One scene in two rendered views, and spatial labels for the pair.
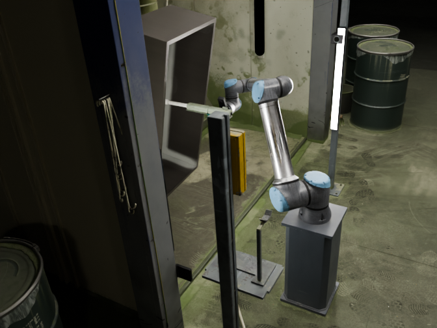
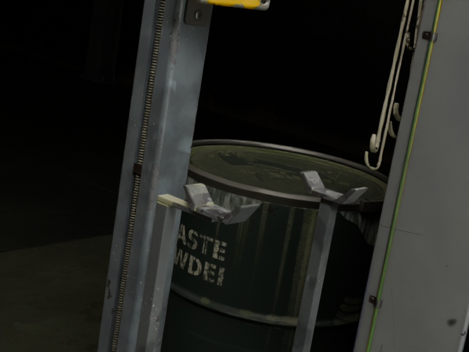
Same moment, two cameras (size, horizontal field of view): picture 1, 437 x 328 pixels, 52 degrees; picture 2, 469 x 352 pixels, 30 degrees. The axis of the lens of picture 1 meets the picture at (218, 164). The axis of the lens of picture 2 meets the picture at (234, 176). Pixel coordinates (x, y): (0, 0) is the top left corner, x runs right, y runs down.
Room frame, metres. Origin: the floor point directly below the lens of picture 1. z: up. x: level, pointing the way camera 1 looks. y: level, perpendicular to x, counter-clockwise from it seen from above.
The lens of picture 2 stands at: (1.67, -1.02, 1.33)
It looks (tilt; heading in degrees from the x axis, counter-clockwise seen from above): 13 degrees down; 97
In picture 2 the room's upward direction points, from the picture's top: 9 degrees clockwise
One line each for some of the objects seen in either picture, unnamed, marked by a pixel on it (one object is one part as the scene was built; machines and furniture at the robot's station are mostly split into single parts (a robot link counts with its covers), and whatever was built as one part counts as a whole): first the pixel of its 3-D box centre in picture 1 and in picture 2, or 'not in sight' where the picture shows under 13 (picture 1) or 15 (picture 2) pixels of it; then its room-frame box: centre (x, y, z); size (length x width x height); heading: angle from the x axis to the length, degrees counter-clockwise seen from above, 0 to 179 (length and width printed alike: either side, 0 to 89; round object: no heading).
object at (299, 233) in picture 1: (312, 256); not in sight; (2.15, -0.55, 0.32); 0.31 x 0.31 x 0.64; 59
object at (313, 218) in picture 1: (315, 207); not in sight; (2.15, -0.55, 0.69); 0.19 x 0.19 x 0.10
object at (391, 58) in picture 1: (380, 85); not in sight; (4.64, -1.82, 0.44); 0.59 x 0.58 x 0.89; 163
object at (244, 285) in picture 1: (242, 271); not in sight; (1.56, -0.08, 0.78); 0.31 x 0.23 x 0.01; 59
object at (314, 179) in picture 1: (315, 189); not in sight; (2.14, -0.54, 0.83); 0.17 x 0.15 x 0.18; 108
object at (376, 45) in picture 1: (385, 47); not in sight; (4.65, -1.82, 0.86); 0.54 x 0.54 x 0.01
